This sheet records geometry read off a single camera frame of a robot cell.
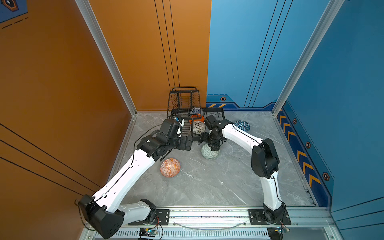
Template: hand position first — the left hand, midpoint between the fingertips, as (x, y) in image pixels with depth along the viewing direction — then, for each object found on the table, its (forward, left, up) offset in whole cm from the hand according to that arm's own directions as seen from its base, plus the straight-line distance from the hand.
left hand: (184, 137), depth 74 cm
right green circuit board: (-36, -46, -24) cm, 63 cm away
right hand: (+6, -9, -18) cm, 21 cm away
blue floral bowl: (+38, -6, -18) cm, 43 cm away
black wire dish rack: (+46, +4, -17) cm, 49 cm away
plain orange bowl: (+14, -6, 0) cm, 15 cm away
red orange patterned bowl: (-5, +10, -24) cm, 27 cm away
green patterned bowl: (+4, -14, -24) cm, 28 cm away
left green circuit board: (-37, +16, -27) cm, 48 cm away
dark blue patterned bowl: (+27, -40, -22) cm, 54 cm away
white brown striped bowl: (+24, -8, -21) cm, 33 cm away
